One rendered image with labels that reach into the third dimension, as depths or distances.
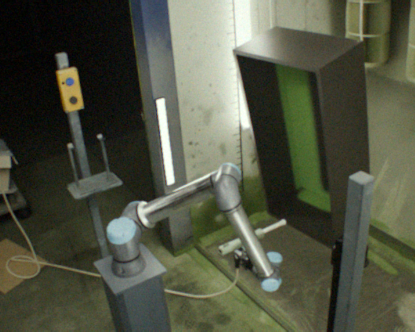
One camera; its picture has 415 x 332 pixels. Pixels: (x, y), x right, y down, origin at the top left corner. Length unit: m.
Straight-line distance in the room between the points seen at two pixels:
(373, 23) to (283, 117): 1.03
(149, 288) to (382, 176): 2.02
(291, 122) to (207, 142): 0.64
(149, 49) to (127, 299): 1.47
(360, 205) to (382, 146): 2.53
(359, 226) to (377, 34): 2.43
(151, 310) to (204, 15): 1.83
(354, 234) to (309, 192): 2.03
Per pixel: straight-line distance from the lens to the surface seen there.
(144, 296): 2.52
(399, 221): 3.54
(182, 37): 2.98
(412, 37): 3.24
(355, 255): 1.30
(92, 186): 3.04
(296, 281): 3.25
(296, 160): 3.19
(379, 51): 3.57
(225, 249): 2.70
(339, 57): 2.23
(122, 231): 2.35
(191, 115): 3.13
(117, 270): 2.47
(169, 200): 2.37
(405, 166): 3.60
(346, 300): 1.42
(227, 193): 2.13
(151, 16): 2.86
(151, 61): 2.90
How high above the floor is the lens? 2.22
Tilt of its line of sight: 27 degrees down
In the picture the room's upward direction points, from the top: 5 degrees counter-clockwise
